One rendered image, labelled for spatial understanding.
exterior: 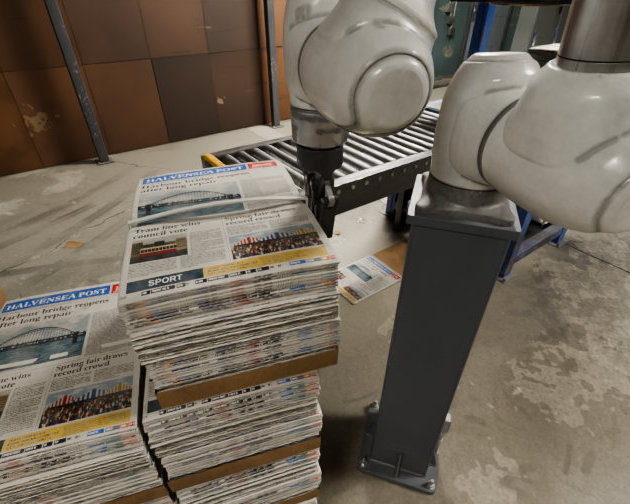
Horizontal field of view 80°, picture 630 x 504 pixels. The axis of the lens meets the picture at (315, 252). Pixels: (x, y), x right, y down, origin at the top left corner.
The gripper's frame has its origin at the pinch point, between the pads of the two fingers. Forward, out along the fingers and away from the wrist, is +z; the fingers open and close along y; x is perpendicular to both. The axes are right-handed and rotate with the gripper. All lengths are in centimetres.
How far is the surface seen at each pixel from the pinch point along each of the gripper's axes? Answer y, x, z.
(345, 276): -98, 48, 96
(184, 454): 18.4, -29.7, 24.5
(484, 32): -172, 164, -16
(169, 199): -7.6, -24.9, -10.1
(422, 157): -70, 66, 16
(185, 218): 0.0, -22.4, -10.2
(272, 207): 0.3, -8.4, -10.0
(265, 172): -13.4, -6.9, -10.4
